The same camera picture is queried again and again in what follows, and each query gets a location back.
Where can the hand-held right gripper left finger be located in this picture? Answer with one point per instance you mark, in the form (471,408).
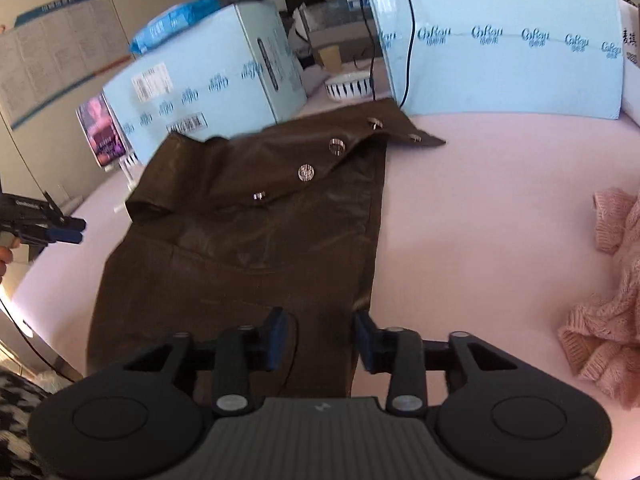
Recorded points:
(276,336)

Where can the person's left hand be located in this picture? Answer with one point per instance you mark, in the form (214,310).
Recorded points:
(5,260)

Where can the large light blue cardboard box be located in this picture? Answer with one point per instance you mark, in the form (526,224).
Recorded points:
(505,45)

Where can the houndstooth patterned cloth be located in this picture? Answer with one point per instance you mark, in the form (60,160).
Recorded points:
(17,425)

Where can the white phone stand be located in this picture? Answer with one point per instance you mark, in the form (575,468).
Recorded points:
(131,180)

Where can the light blue labelled cardboard box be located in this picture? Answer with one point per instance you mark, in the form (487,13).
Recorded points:
(200,85)

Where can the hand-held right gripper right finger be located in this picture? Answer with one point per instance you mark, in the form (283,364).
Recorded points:
(362,341)

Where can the brown leather shirt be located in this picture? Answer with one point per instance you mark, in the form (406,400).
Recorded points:
(240,240)

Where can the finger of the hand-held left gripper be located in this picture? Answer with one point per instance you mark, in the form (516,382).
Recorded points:
(67,221)
(62,236)

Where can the clear plastic box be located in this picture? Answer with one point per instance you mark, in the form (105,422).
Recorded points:
(335,20)

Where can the white printed bag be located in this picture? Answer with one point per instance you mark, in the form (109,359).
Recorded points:
(631,60)

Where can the brown paper cup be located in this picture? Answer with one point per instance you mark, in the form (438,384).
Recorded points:
(331,59)

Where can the white black striped bowl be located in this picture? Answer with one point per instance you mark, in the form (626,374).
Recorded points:
(347,86)

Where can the pink knitted sweater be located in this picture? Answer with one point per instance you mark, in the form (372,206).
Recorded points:
(612,305)

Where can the blue tissue packet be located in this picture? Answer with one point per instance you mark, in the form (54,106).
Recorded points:
(172,22)

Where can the smartphone with lit screen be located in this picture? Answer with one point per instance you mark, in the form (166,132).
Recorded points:
(102,132)

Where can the wall poster with blue border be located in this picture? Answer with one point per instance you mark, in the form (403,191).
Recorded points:
(45,55)

